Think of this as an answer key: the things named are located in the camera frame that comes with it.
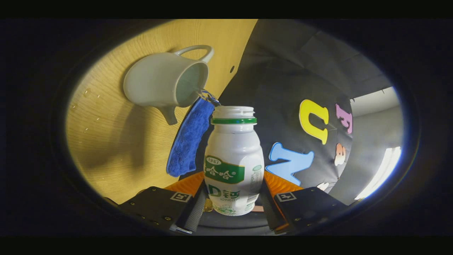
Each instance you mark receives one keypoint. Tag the white teacup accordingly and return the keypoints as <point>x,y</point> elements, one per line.
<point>152,81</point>

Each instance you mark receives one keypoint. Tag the ceiling light panel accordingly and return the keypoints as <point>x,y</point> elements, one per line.
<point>385,166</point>

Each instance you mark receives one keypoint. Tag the blue towel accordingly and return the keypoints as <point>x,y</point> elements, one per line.
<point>187,141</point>

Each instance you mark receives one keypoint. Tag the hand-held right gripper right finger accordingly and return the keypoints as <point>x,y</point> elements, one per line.
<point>270,212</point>

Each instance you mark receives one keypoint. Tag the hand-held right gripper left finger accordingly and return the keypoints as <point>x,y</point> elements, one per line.
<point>194,214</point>

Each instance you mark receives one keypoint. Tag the black backdrop cloth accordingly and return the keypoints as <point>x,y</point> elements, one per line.
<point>276,71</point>

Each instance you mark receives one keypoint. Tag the white water bottle green label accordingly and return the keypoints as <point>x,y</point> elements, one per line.
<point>233,156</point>

